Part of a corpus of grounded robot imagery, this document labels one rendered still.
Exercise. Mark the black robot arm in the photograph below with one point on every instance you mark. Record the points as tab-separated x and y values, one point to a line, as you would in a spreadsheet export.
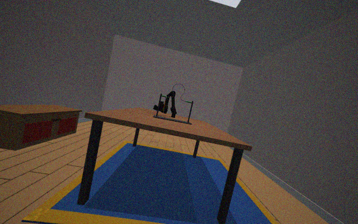
173	109

